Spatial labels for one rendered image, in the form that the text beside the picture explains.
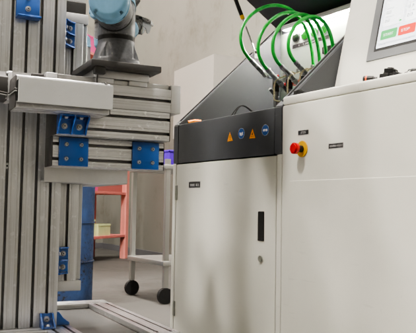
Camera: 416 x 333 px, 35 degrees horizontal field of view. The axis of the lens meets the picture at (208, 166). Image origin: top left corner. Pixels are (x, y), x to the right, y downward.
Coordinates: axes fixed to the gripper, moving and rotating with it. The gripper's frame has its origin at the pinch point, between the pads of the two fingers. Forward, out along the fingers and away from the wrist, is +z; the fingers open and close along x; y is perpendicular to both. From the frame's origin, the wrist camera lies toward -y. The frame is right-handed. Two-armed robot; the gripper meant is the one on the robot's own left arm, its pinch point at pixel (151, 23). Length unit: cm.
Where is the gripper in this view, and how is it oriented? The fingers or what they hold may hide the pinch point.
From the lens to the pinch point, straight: 317.3
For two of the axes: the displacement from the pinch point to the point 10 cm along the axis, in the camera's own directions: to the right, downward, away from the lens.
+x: 7.8, 1.1, -6.2
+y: -1.3, 9.9, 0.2
